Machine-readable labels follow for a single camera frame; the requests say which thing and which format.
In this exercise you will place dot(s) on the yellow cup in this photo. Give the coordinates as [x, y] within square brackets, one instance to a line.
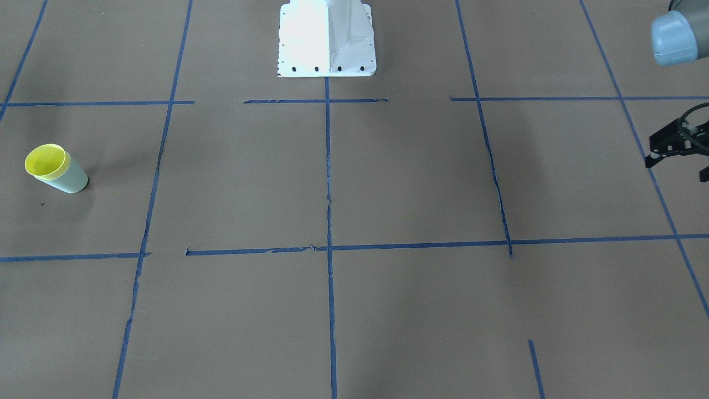
[48, 162]

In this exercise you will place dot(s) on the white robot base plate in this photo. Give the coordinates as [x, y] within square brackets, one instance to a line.
[319, 39]

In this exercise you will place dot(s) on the green cup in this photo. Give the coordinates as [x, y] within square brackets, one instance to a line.
[73, 180]

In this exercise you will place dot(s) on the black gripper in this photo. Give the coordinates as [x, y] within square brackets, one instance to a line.
[674, 139]

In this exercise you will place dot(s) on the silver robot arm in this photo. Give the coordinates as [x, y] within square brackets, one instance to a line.
[680, 36]

